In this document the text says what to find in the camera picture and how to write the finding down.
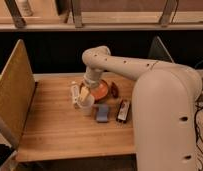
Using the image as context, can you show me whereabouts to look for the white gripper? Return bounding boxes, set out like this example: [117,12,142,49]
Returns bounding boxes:
[79,68,103,102]

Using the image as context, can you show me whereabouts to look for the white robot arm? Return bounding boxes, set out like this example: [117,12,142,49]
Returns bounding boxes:
[82,46,203,171]

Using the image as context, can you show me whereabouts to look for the orange ceramic bowl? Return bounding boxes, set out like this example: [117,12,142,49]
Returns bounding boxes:
[90,80,109,101]

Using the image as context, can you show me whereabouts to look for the blue sponge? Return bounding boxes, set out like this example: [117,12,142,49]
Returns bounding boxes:
[96,104,109,123]

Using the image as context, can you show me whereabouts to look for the dark red small object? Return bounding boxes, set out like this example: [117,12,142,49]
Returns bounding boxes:
[110,82,119,98]

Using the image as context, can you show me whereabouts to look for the black rectangular device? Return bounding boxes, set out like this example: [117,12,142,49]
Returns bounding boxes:
[116,100,130,122]

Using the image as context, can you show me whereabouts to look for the left wooden side panel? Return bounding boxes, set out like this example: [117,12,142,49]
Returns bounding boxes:
[0,39,35,148]

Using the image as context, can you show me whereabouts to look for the right dark side panel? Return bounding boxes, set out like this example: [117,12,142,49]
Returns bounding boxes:
[148,36,174,63]

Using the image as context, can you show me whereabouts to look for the wooden shelf rail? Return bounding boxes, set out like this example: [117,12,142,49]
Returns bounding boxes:
[0,11,203,31]

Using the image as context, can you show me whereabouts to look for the black floor cables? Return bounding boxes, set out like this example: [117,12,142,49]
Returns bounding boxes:
[194,103,203,171]

